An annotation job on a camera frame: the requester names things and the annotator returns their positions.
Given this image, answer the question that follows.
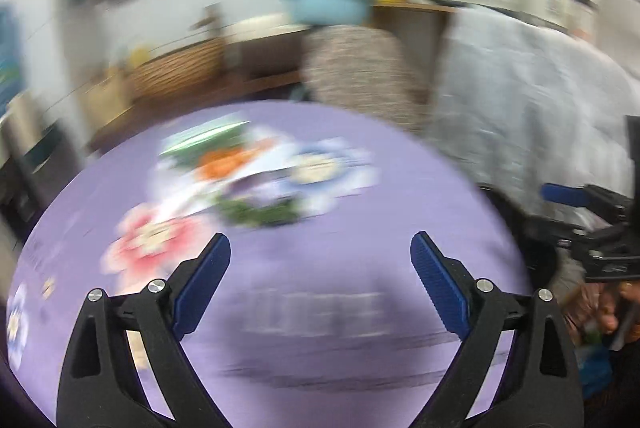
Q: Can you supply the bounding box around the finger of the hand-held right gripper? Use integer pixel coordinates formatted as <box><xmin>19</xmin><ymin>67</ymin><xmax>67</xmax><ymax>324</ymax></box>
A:
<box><xmin>556</xmin><ymin>228</ymin><xmax>627</xmax><ymax>255</ymax></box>
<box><xmin>542</xmin><ymin>183</ymin><xmax>633</xmax><ymax>221</ymax></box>

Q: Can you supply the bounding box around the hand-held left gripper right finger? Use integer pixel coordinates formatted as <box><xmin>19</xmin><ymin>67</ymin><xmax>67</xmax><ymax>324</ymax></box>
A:
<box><xmin>410</xmin><ymin>231</ymin><xmax>585</xmax><ymax>428</ymax></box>

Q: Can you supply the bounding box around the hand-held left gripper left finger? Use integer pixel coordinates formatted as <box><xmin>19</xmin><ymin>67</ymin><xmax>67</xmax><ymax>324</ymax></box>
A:
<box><xmin>56</xmin><ymin>232</ymin><xmax>232</xmax><ymax>428</ymax></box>

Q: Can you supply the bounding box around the person's right hand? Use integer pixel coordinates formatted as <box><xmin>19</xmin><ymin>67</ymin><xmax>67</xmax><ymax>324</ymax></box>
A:
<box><xmin>570</xmin><ymin>281</ymin><xmax>640</xmax><ymax>336</ymax></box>

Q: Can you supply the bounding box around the white crinkled cloth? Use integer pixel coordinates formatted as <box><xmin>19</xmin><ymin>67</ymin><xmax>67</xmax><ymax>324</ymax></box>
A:
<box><xmin>430</xmin><ymin>6</ymin><xmax>640</xmax><ymax>219</ymax></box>

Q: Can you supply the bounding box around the purple floral tablecloth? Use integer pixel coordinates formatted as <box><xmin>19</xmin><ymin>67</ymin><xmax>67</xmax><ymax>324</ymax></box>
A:
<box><xmin>7</xmin><ymin>101</ymin><xmax>533</xmax><ymax>424</ymax></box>

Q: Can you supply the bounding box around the wooden counter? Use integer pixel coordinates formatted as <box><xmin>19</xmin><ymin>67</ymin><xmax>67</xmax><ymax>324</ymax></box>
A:
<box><xmin>90</xmin><ymin>68</ymin><xmax>306</xmax><ymax>149</ymax></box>

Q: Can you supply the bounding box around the cream chopstick holder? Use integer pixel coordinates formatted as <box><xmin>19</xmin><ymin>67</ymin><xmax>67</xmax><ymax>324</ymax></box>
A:
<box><xmin>85</xmin><ymin>76</ymin><xmax>133</xmax><ymax>119</ymax></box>

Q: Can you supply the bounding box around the wooden cabinet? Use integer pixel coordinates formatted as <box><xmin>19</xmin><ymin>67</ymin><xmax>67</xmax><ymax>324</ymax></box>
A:
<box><xmin>372</xmin><ymin>3</ymin><xmax>456</xmax><ymax>99</ymax></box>

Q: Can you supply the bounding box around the woven basket sink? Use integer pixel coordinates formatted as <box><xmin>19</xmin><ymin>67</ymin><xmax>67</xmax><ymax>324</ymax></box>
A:
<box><xmin>127</xmin><ymin>37</ymin><xmax>226</xmax><ymax>96</ymax></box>

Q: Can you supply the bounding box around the floral cloth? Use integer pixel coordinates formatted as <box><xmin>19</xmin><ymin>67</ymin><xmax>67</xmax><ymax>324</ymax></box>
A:
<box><xmin>300</xmin><ymin>23</ymin><xmax>431</xmax><ymax>134</ymax></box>

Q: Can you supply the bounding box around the yellow soap bottle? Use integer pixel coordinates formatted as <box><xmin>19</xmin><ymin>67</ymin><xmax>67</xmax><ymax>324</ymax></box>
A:
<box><xmin>127</xmin><ymin>46</ymin><xmax>151</xmax><ymax>69</ymax></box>

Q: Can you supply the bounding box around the brown pot with cream lid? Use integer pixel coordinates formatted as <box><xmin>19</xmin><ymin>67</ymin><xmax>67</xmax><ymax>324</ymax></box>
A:
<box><xmin>225</xmin><ymin>19</ymin><xmax>307</xmax><ymax>69</ymax></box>

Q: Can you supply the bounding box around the bamboo faucet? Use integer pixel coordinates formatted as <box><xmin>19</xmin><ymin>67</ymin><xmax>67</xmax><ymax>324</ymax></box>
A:
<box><xmin>192</xmin><ymin>3</ymin><xmax>223</xmax><ymax>39</ymax></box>

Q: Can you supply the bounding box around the blue plastic basin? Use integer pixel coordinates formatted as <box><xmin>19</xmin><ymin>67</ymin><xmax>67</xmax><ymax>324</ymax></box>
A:
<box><xmin>280</xmin><ymin>0</ymin><xmax>373</xmax><ymax>25</ymax></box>

